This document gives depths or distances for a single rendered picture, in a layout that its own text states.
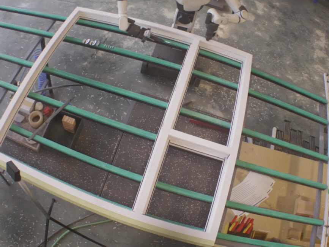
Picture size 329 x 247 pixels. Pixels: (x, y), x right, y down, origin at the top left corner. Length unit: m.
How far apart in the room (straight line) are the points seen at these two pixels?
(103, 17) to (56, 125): 0.93
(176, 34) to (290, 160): 1.29
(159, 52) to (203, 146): 1.62
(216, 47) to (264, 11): 2.47
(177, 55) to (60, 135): 1.59
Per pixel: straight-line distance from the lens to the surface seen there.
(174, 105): 2.06
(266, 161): 2.41
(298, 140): 3.07
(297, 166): 2.53
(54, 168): 2.23
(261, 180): 2.33
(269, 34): 4.44
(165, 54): 3.38
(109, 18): 2.62
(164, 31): 2.52
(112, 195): 2.13
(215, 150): 1.98
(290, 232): 2.27
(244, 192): 2.24
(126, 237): 2.66
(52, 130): 2.36
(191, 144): 1.97
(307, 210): 2.30
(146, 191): 1.78
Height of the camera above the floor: 2.61
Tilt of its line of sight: 57 degrees down
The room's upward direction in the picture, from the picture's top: 17 degrees clockwise
